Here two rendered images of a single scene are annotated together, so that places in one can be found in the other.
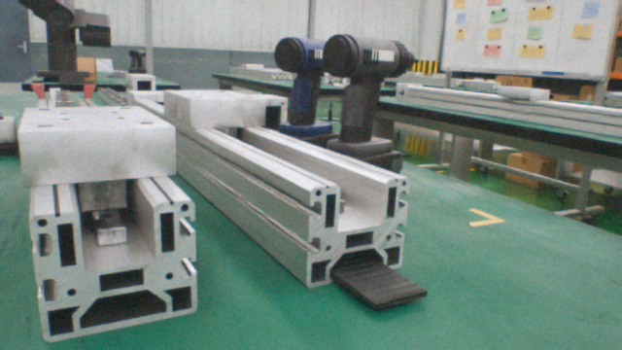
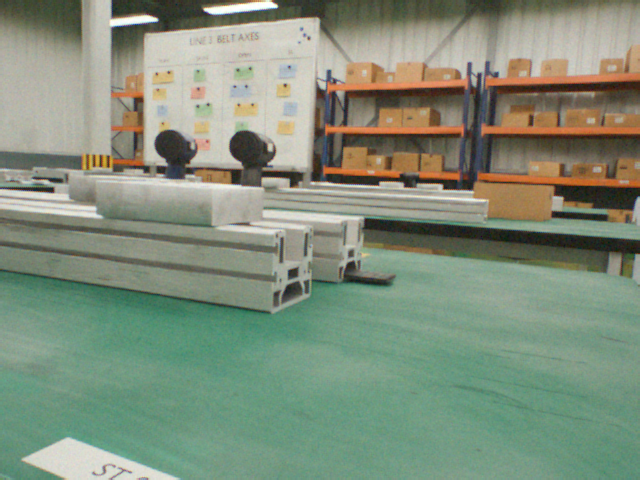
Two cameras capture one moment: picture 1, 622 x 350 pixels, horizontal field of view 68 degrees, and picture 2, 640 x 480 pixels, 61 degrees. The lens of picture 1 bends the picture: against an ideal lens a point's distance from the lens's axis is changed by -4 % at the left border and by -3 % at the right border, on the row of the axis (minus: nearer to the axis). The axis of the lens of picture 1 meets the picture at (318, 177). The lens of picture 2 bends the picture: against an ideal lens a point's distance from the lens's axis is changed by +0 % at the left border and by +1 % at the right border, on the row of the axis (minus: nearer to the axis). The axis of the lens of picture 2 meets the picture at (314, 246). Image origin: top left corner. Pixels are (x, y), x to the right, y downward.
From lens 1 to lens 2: 0.50 m
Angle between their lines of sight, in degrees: 36
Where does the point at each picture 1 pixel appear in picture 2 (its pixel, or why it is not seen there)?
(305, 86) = (180, 172)
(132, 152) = (250, 204)
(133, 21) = not seen: outside the picture
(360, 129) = not seen: hidden behind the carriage
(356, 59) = (259, 149)
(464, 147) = not seen: hidden behind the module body
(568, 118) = (310, 201)
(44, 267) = (275, 264)
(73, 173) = (229, 217)
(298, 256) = (328, 266)
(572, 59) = (279, 153)
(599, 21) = (298, 119)
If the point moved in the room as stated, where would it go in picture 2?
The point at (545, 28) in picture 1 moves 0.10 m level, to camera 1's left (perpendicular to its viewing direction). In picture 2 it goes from (251, 124) to (239, 123)
